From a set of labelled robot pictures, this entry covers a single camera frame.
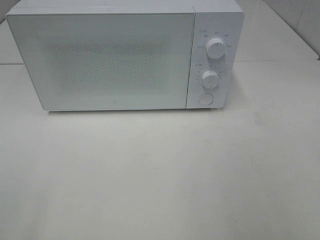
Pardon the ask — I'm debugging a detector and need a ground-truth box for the white microwave door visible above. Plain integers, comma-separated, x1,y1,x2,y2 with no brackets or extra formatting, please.
7,13,194,111

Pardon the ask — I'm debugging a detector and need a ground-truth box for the round white door button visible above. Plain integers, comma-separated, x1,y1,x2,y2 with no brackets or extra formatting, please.
198,93,214,106

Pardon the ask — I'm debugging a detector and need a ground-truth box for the white microwave knob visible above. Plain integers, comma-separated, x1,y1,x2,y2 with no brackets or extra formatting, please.
205,36,227,60
201,70,220,89

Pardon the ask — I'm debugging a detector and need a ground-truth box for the white microwave oven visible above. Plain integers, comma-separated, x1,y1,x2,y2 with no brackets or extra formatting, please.
5,0,245,110

